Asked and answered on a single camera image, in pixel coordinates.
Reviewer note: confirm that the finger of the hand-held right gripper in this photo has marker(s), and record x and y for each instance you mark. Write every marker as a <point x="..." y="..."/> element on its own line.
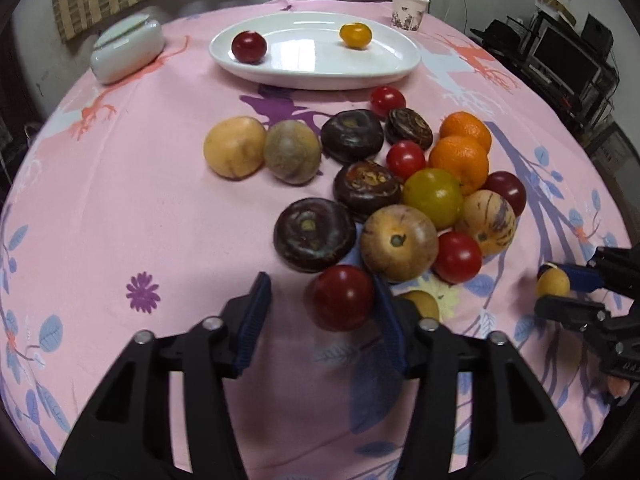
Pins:
<point x="580" y="276"/>
<point x="570" y="310"/>

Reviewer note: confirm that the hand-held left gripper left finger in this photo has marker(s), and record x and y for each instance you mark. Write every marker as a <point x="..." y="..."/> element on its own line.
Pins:
<point x="255" y="320"/>

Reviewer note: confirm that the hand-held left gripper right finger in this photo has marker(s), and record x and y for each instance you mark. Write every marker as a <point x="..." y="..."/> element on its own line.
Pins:
<point x="392" y="335"/>

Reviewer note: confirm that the small yellow loquat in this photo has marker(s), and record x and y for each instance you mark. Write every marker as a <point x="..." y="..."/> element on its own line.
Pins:
<point x="552" y="284"/>
<point x="424" y="304"/>

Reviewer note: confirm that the tan round fruit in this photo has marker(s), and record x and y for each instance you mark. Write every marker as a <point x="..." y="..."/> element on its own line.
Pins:
<point x="398" y="242"/>

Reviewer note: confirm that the dark brown water chestnut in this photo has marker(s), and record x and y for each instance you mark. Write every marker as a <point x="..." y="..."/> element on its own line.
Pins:
<point x="312" y="235"/>
<point x="367" y="190"/>
<point x="351" y="136"/>
<point x="409" y="127"/>

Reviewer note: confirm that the striped pepino melon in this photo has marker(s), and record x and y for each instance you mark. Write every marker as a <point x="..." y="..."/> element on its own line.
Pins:
<point x="487" y="222"/>

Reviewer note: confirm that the dark red cherry tomato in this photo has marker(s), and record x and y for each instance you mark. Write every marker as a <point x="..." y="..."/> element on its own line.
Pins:
<point x="509" y="190"/>

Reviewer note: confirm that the green yellow tomato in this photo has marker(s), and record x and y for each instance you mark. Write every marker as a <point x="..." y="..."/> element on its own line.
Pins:
<point x="433" y="197"/>

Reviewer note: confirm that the orange mandarin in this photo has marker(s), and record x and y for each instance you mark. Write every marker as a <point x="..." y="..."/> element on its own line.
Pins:
<point x="459" y="162"/>
<point x="467" y="127"/>

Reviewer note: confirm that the greenish purple passion fruit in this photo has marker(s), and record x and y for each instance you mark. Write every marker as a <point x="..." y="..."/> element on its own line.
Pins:
<point x="292" y="152"/>

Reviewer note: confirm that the yellow passion fruit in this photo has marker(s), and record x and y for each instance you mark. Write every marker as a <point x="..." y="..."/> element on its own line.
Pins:
<point x="234" y="147"/>

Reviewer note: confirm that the white oval plate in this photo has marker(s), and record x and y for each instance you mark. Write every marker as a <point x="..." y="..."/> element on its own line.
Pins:
<point x="300" y="55"/>

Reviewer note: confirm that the person's right hand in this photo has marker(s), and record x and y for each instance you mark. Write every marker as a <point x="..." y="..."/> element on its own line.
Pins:
<point x="619" y="386"/>

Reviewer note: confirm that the pink printed tablecloth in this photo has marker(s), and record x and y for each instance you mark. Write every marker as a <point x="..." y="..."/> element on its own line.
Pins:
<point x="150" y="185"/>

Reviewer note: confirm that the black computer monitor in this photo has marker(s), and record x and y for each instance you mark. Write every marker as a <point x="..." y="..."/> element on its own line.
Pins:
<point x="565" y="60"/>

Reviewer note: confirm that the black device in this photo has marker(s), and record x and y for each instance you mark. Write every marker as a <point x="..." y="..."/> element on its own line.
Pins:
<point x="495" y="35"/>

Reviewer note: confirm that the large dark red plum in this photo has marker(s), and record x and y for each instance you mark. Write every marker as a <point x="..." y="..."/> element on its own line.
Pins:
<point x="248" y="46"/>

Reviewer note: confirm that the white lidded ceramic jar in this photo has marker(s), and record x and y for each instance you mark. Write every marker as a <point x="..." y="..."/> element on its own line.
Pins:
<point x="127" y="52"/>

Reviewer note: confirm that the yellow orange tomato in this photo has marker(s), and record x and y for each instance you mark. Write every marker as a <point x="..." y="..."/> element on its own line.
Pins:
<point x="355" y="35"/>

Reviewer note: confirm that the patterned paper cup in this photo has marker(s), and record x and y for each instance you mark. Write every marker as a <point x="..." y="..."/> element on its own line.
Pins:
<point x="409" y="10"/>

